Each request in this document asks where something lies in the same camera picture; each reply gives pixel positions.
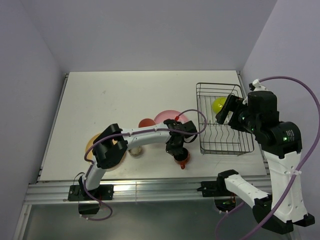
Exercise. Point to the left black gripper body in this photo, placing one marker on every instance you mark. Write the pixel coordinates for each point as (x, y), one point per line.
(172, 148)

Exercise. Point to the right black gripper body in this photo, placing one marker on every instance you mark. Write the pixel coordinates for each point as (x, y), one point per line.
(241, 119)

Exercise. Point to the lime green bowl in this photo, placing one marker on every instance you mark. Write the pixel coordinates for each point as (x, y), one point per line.
(218, 104)

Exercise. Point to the orange black mug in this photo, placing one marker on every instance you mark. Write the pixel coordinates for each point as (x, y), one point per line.
(183, 158)

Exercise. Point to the salmon plastic cup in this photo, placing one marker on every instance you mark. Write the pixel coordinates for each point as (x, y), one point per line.
(146, 122)

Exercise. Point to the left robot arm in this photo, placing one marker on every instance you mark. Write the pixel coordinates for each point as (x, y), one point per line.
(157, 134)

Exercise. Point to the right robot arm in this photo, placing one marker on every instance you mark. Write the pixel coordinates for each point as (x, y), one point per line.
(281, 145)

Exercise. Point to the small grey speckled dish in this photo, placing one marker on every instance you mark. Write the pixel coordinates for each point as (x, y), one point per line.
(136, 151)

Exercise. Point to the pink plastic plate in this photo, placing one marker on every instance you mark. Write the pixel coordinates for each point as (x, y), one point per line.
(170, 114)

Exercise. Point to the orange plastic plate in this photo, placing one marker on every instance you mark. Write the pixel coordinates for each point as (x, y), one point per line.
(106, 151)

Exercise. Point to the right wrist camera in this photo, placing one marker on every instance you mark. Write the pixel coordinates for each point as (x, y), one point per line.
(257, 86)

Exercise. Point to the aluminium table rail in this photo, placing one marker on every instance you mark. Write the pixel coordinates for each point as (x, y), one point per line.
(148, 190)

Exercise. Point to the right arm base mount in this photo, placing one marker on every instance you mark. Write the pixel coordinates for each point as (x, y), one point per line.
(214, 189)

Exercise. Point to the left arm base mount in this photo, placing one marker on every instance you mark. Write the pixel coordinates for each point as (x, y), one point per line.
(87, 205)

